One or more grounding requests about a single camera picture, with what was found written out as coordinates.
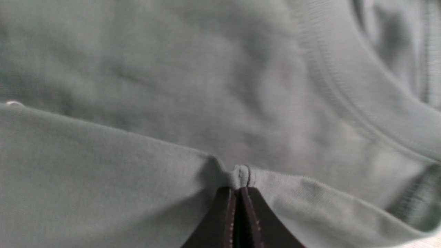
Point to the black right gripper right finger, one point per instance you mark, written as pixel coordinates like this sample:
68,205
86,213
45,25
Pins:
259,226

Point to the green long-sleeved shirt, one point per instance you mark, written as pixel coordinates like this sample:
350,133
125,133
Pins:
120,119

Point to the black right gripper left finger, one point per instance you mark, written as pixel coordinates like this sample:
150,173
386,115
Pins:
217,229

